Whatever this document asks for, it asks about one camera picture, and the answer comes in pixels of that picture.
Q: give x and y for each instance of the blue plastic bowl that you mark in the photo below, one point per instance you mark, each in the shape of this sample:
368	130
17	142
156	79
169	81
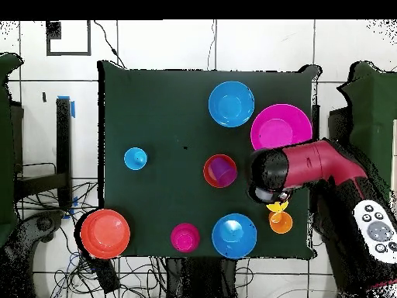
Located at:
234	236
231	104

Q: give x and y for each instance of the dark green table cloth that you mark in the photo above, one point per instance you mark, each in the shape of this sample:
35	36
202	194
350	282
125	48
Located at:
155	118

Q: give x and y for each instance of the orange plastic cup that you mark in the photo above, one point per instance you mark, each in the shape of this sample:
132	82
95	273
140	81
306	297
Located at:
280	223

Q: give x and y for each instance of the small magenta plastic bowl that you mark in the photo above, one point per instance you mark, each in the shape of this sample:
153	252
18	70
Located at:
185	238

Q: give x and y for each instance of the large pink plastic bowl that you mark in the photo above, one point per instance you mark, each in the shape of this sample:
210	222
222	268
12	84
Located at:
279	124

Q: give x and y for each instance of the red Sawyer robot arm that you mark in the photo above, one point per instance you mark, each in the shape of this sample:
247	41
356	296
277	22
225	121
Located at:
310	161

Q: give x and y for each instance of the black square floor frame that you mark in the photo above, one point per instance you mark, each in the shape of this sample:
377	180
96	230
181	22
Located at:
53	31

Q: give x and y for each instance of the large orange-red plastic bowl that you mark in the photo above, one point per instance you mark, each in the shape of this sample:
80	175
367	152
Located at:
105	234

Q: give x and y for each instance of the blue plastic cup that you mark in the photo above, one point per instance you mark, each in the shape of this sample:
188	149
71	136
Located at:
135	158

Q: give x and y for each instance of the blue tape strip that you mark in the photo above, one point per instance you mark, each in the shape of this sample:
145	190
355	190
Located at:
73	110

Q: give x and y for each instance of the small red plastic bowl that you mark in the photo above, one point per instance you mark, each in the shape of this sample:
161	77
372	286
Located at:
208	177

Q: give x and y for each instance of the purple plastic cup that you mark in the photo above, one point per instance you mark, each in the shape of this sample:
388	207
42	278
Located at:
223	170

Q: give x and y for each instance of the grey stand base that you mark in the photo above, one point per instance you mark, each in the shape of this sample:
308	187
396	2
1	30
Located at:
43	223

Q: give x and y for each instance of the black power adapter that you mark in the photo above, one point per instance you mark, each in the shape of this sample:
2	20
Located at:
107	276

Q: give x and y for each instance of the yellow plastic cup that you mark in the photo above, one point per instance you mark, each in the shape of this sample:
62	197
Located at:
277	206

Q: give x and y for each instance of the green-clothed side table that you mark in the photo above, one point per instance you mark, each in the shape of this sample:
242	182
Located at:
372	118
6	139

